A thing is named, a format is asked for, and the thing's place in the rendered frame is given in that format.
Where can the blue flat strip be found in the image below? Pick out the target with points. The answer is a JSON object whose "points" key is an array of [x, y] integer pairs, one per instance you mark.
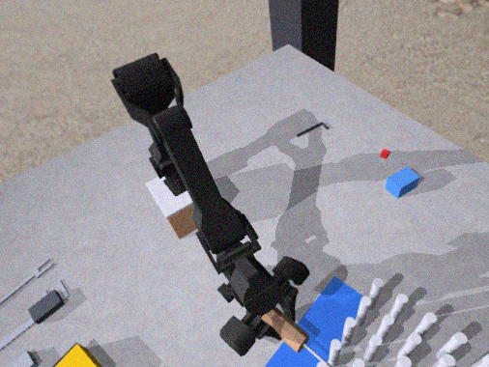
{"points": [[324, 321]]}

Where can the blue block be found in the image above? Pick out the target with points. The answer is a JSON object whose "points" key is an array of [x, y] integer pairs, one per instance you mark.
{"points": [[402, 182]]}

